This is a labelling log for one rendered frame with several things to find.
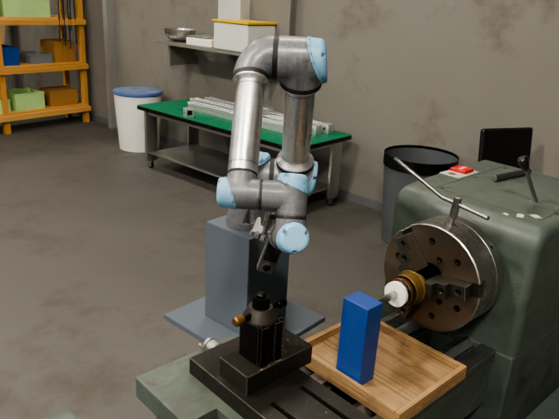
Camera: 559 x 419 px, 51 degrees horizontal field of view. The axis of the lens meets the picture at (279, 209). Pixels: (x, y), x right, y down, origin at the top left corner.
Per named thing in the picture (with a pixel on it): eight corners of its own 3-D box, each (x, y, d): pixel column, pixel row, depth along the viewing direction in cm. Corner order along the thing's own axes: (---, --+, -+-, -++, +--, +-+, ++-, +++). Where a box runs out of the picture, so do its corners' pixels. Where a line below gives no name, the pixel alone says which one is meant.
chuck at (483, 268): (392, 289, 186) (413, 200, 173) (479, 342, 166) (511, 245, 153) (374, 298, 180) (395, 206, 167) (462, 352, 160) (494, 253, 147)
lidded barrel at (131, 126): (173, 149, 695) (172, 91, 671) (134, 156, 655) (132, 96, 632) (144, 139, 730) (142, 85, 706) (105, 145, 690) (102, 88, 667)
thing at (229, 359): (283, 344, 148) (284, 327, 147) (311, 362, 141) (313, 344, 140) (219, 375, 135) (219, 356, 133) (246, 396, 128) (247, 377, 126)
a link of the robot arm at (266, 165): (233, 187, 193) (234, 147, 188) (274, 189, 192) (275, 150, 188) (229, 199, 181) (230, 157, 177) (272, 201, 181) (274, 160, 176)
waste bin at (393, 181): (457, 240, 474) (472, 155, 449) (422, 260, 433) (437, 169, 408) (397, 220, 508) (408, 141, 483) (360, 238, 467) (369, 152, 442)
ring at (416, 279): (405, 262, 162) (385, 271, 156) (434, 274, 155) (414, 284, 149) (401, 292, 165) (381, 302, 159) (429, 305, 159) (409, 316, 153)
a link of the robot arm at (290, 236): (313, 220, 137) (310, 256, 137) (301, 219, 147) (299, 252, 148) (279, 219, 135) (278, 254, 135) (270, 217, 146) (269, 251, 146)
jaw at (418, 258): (422, 267, 168) (406, 229, 170) (436, 262, 164) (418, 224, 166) (400, 278, 161) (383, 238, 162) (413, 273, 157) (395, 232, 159)
